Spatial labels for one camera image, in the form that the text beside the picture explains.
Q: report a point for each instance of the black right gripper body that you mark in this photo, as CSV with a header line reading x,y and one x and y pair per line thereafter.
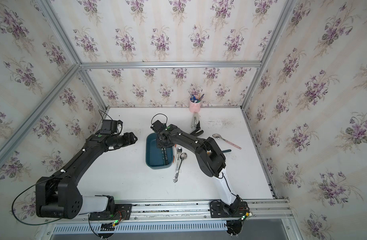
x,y
160,144

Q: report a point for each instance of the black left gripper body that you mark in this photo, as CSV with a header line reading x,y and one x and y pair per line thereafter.
x,y
126,141

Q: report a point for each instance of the silver spoon teal handle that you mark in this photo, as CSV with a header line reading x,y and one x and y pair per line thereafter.
x,y
164,155

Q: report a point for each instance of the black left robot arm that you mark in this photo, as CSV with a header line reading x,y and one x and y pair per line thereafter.
x,y
58,196

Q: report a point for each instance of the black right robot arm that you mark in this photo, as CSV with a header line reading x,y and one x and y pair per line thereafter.
x,y
210,158

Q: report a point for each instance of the small silver spoon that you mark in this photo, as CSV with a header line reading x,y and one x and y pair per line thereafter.
x,y
178,153

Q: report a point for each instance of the teal plastic storage box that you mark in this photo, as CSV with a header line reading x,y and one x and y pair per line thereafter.
x,y
153,155

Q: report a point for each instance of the large silver spoon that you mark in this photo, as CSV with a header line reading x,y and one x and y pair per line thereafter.
x,y
181,158

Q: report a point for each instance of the black stapler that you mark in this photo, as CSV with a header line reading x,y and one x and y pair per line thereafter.
x,y
197,131

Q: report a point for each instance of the pink pen holder cup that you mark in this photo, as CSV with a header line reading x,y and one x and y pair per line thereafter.
x,y
194,107

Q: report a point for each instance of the pens in cup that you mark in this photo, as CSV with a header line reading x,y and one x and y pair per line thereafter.
x,y
196,98

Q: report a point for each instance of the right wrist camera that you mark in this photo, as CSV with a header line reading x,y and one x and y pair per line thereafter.
x,y
158,126

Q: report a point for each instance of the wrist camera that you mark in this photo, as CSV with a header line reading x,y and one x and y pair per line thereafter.
x,y
111,127
158,126

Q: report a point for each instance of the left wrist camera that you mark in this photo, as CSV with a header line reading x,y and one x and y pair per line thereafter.
x,y
111,127

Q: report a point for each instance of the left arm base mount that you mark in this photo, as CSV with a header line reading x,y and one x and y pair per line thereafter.
x,y
118,212

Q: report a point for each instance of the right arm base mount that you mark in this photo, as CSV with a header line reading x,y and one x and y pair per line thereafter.
x,y
238,209

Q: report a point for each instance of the white slotted cable duct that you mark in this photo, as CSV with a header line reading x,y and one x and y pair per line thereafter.
x,y
140,227

